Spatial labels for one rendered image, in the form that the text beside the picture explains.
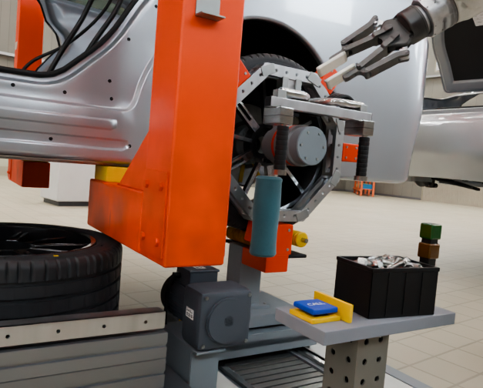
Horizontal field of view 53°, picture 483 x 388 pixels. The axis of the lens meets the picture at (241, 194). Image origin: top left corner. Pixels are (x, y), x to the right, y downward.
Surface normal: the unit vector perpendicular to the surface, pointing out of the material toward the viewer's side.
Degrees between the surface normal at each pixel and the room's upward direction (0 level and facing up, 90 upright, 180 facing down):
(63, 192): 90
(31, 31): 90
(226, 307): 90
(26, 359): 90
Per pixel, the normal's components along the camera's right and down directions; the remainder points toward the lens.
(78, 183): 0.68, 0.10
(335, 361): -0.85, -0.04
